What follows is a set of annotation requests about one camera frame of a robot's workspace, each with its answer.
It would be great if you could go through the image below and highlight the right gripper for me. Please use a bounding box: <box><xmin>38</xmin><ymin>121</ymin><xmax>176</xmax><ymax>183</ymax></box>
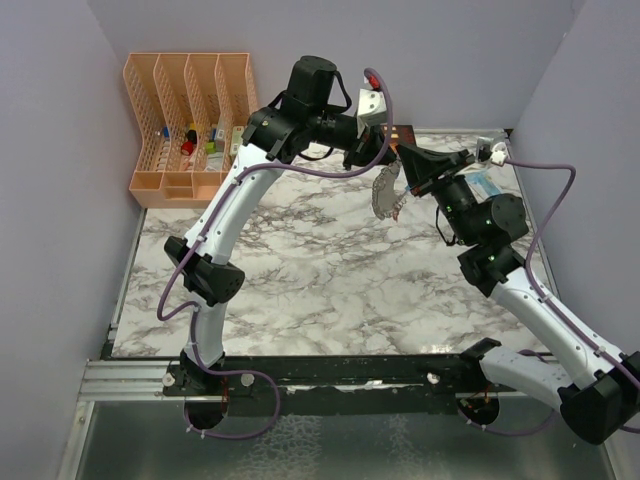
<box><xmin>398</xmin><ymin>142</ymin><xmax>479</xmax><ymax>245</ymax></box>

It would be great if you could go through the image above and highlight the metal keyring holder blue handle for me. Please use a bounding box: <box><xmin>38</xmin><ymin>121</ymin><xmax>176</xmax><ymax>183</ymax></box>
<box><xmin>371</xmin><ymin>161</ymin><xmax>405</xmax><ymax>220</ymax></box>

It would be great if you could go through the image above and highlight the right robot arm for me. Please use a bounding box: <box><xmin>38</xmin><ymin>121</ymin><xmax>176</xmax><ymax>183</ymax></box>
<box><xmin>396</xmin><ymin>143</ymin><xmax>639</xmax><ymax>445</ymax></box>

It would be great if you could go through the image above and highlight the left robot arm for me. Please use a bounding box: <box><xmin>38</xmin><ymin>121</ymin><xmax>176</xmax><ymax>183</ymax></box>
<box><xmin>164</xmin><ymin>55</ymin><xmax>393</xmax><ymax>395</ymax></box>

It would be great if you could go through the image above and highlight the brown book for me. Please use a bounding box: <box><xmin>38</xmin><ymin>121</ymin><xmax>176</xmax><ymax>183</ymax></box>
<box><xmin>376</xmin><ymin>125</ymin><xmax>417</xmax><ymax>152</ymax></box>

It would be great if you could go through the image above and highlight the blue packaged toothbrush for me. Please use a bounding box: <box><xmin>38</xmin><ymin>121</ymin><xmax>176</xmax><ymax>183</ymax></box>
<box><xmin>462</xmin><ymin>168</ymin><xmax>503</xmax><ymax>197</ymax></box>

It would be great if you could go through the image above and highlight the green white box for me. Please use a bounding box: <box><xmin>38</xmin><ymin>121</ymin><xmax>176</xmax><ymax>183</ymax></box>
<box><xmin>229</xmin><ymin>126</ymin><xmax>245</xmax><ymax>163</ymax></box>

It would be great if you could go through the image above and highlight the orange plastic file organizer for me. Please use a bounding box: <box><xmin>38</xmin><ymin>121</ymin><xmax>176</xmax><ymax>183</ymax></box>
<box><xmin>123</xmin><ymin>52</ymin><xmax>258</xmax><ymax>208</ymax></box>

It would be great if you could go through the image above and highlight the red round bottle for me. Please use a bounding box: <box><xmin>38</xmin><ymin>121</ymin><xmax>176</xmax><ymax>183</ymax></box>
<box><xmin>181</xmin><ymin>141</ymin><xmax>195</xmax><ymax>155</ymax></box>

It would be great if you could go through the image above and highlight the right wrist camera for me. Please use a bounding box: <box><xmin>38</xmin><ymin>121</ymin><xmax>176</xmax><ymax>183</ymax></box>
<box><xmin>475</xmin><ymin>134</ymin><xmax>511</xmax><ymax>168</ymax></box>

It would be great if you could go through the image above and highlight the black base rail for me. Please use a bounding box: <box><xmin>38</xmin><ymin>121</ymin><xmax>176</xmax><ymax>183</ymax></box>
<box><xmin>99</xmin><ymin>324</ymin><xmax>526</xmax><ymax>416</ymax></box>

